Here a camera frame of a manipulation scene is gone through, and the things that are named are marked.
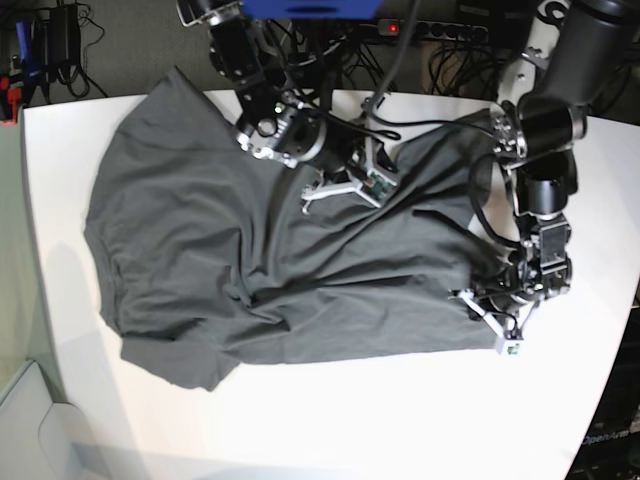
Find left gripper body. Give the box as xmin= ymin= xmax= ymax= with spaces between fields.
xmin=469 ymin=279 xmax=540 ymax=325

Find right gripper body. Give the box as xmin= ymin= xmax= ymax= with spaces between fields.
xmin=319 ymin=124 xmax=395 ymax=183

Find dark grey t-shirt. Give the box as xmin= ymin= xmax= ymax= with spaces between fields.
xmin=84 ymin=68 xmax=499 ymax=390

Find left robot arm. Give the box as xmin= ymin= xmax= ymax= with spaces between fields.
xmin=459 ymin=1 xmax=639 ymax=321

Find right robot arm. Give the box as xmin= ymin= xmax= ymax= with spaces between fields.
xmin=176 ymin=1 xmax=398 ymax=199

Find black power strip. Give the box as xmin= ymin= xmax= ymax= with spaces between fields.
xmin=354 ymin=18 xmax=489 ymax=44

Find blue box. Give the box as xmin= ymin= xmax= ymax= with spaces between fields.
xmin=242 ymin=0 xmax=381 ymax=19

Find red clamp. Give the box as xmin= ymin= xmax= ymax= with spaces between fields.
xmin=0 ymin=75 xmax=22 ymax=125

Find grey chair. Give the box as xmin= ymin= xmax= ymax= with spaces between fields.
xmin=1 ymin=361 xmax=94 ymax=479

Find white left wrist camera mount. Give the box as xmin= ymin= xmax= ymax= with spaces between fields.
xmin=448 ymin=289 xmax=541 ymax=357

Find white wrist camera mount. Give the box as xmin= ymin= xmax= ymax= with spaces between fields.
xmin=448 ymin=289 xmax=541 ymax=357
xmin=294 ymin=93 xmax=399 ymax=215

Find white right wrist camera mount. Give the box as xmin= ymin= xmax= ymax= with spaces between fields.
xmin=294 ymin=93 xmax=399 ymax=215

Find white cable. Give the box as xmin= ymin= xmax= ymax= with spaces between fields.
xmin=277 ymin=29 xmax=346 ymax=68

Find black equipment with cables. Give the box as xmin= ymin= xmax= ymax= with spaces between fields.
xmin=1 ymin=1 xmax=108 ymax=105

